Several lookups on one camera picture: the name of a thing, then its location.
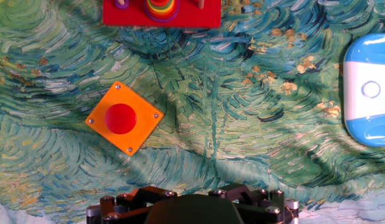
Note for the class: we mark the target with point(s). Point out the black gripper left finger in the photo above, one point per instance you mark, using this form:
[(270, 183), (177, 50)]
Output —
[(130, 202)]

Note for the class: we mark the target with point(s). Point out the white and blue desk lamp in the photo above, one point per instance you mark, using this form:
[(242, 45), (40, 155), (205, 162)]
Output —
[(366, 62)]

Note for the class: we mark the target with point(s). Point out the orange box with red button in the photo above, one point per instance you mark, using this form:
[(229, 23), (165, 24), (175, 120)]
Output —
[(136, 130)]

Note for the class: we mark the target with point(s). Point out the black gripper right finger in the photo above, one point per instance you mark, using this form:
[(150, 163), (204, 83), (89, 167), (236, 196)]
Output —
[(267, 205)]

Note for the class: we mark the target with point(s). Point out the painted landscape tablecloth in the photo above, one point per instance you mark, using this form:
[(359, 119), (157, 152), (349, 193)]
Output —
[(226, 124)]

